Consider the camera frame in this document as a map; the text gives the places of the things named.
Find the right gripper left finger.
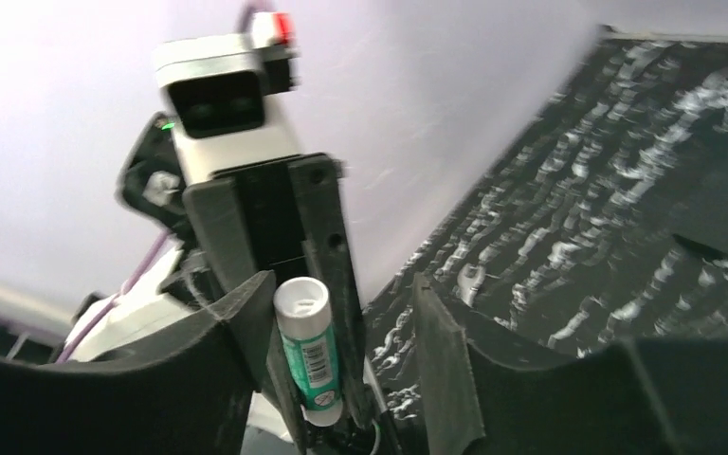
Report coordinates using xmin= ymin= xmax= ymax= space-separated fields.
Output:
xmin=0 ymin=271 xmax=275 ymax=454

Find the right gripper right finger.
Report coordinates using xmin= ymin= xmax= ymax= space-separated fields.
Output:
xmin=412 ymin=274 xmax=728 ymax=454

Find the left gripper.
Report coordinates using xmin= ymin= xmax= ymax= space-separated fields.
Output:
xmin=183 ymin=154 xmax=377 ymax=454

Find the green white glue stick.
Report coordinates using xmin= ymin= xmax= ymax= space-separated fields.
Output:
xmin=273 ymin=277 xmax=343 ymax=428

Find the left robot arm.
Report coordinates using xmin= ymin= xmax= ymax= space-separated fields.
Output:
xmin=58 ymin=112 xmax=378 ymax=442

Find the silver wrench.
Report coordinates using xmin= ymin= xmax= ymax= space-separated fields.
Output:
xmin=457 ymin=264 xmax=486 ymax=307

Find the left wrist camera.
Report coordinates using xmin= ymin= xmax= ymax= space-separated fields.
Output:
xmin=153 ymin=10 xmax=302 ymax=185

